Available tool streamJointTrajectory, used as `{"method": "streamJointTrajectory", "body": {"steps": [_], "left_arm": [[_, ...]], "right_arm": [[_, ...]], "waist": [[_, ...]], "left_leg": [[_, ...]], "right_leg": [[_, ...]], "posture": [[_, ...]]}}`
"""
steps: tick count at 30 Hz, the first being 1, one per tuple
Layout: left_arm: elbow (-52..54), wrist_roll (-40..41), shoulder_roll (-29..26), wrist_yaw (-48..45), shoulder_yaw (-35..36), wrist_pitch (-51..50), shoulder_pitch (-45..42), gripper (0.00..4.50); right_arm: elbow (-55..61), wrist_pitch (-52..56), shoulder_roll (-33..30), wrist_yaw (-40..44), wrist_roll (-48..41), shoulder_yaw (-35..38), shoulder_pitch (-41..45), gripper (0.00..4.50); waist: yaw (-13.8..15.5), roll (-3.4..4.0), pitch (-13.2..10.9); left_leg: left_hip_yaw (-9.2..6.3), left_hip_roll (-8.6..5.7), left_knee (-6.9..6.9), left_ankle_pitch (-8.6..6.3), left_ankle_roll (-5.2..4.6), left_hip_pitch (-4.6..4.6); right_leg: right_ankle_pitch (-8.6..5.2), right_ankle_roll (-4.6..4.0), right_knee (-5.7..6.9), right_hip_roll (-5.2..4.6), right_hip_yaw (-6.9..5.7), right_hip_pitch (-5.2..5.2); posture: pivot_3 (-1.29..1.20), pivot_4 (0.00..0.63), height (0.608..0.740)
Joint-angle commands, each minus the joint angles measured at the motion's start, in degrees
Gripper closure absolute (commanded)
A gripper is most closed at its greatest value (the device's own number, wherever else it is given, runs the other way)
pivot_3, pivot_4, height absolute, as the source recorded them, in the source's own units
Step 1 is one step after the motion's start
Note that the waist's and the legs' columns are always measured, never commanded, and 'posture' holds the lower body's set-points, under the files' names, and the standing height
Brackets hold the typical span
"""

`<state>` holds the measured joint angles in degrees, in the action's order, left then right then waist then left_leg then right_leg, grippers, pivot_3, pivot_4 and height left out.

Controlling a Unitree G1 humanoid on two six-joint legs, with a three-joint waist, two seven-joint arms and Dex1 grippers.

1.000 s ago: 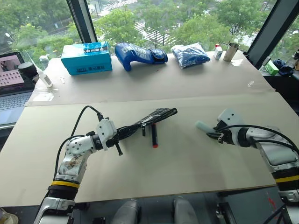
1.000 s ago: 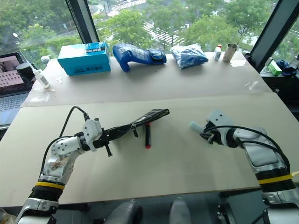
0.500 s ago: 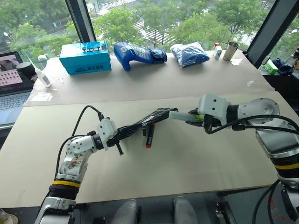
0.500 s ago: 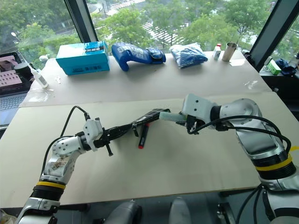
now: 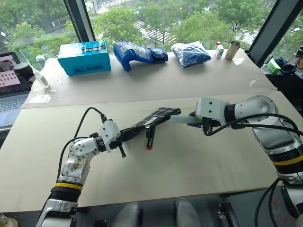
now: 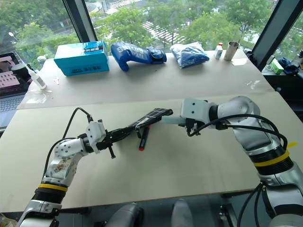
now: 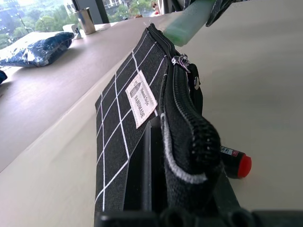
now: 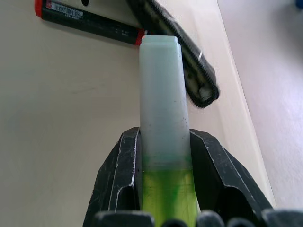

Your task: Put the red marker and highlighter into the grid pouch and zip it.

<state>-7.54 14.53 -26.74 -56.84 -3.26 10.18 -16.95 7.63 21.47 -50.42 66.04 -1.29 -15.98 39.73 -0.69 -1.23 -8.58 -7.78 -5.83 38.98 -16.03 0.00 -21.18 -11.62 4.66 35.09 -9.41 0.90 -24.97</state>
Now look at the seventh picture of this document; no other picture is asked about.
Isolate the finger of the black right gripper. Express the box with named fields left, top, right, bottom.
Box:
left=170, top=0, right=190, bottom=11
left=205, top=0, right=238, bottom=27

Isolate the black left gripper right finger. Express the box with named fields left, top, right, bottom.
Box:
left=212, top=162, right=246, bottom=213

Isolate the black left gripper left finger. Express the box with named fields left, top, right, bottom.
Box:
left=123, top=116, right=169, bottom=211

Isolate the black white-grid zipper pouch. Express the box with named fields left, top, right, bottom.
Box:
left=94, top=23, right=224, bottom=212

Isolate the black marker with red cap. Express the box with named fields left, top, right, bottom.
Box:
left=218, top=145, right=252, bottom=180

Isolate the silver metal cup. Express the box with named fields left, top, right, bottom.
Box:
left=74, top=7, right=97, bottom=35

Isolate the small white box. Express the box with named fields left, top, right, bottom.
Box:
left=62, top=23, right=82, bottom=40

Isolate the dark window frame post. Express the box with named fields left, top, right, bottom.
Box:
left=71, top=0, right=110, bottom=25

